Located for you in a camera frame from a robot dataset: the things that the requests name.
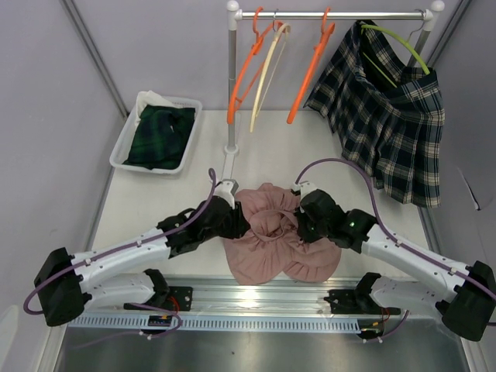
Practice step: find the cream hanger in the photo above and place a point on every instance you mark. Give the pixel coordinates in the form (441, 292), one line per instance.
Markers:
(281, 35)

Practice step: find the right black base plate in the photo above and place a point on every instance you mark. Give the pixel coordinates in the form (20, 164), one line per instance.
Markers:
(347, 302)

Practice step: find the silver clothes rack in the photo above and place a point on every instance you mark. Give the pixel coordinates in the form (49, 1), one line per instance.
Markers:
(428, 17)

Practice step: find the white plastic basket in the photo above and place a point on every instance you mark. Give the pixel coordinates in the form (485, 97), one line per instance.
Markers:
(121, 149)

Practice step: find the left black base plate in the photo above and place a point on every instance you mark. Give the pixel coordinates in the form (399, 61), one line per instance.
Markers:
(175, 299)

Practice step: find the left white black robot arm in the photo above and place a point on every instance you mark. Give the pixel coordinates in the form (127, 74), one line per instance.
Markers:
(69, 284)

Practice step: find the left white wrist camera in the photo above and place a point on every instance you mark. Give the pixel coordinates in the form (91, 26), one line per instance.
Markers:
(226, 189)

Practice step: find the white cloth in basket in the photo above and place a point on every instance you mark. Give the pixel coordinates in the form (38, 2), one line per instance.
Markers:
(149, 98)

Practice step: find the orange hanger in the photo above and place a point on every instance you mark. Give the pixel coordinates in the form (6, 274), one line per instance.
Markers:
(239, 87)
(326, 31)

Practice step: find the navy plaid skirt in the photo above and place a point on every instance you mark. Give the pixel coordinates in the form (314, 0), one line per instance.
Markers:
(389, 117)

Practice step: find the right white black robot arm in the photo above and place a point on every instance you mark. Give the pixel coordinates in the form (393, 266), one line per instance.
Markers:
(460, 296)

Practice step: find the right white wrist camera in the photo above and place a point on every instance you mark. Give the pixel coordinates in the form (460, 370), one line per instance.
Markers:
(303, 188)

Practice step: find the white slotted cable duct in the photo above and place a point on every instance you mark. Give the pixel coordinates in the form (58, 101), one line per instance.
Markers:
(221, 323)

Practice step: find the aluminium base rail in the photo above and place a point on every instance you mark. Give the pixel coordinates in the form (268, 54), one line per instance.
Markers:
(280, 297)

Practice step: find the green hanger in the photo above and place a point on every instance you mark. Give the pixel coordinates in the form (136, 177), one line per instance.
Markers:
(403, 42)

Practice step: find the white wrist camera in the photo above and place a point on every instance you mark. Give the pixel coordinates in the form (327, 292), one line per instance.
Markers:
(226, 189)
(303, 188)

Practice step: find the pink garment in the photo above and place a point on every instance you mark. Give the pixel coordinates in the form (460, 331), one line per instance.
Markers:
(272, 245)

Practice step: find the dark green garment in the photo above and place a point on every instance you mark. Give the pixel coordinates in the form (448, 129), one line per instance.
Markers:
(161, 137)

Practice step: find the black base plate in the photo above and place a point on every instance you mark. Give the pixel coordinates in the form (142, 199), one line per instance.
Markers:
(347, 302)
(175, 299)

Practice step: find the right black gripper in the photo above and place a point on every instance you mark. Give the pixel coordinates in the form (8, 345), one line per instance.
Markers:
(306, 236)

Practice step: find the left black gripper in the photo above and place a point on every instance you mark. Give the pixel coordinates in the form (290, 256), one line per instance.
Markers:
(239, 224)

